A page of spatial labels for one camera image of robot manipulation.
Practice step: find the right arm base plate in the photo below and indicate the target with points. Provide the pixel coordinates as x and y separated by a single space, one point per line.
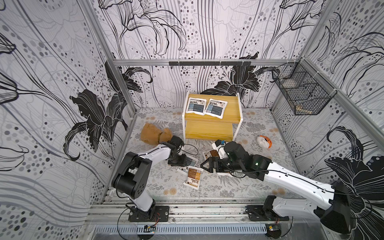
257 213

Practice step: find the brown teddy bear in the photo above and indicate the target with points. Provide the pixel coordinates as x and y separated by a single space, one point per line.
152 135

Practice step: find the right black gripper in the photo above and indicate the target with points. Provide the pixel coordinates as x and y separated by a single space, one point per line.
217 163

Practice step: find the grey cable duct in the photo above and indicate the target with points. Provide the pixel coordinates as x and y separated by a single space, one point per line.
182 229

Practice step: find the brown coffee bag top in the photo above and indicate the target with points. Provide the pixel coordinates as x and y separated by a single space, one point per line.
210 153

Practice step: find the orange white toy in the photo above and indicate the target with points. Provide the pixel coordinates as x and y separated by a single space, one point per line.
264 142

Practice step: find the wooden two-tier shelf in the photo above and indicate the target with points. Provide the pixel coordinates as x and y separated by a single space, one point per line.
212 128

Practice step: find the blue coffee bag three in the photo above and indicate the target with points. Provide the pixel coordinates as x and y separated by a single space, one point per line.
190 161

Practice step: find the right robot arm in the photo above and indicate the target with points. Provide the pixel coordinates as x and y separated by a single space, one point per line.
330 203

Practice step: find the brown coffee bag left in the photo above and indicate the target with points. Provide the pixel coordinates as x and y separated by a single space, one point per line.
194 177

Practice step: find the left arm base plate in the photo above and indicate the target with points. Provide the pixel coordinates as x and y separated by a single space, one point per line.
156 214

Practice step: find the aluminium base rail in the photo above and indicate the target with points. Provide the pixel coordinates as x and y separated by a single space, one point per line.
204 211

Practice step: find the blue coffee bag two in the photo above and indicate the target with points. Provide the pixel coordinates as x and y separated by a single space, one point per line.
216 108

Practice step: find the black bar on frame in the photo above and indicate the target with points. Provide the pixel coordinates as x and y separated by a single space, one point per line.
214 63

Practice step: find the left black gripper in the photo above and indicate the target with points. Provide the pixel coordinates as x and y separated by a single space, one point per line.
182 163

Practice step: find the blue coffee bag one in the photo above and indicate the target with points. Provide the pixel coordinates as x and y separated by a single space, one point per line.
196 106

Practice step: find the black wire basket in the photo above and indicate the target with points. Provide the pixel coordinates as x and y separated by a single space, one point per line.
302 88

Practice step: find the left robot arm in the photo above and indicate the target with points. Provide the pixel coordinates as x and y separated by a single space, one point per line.
132 175

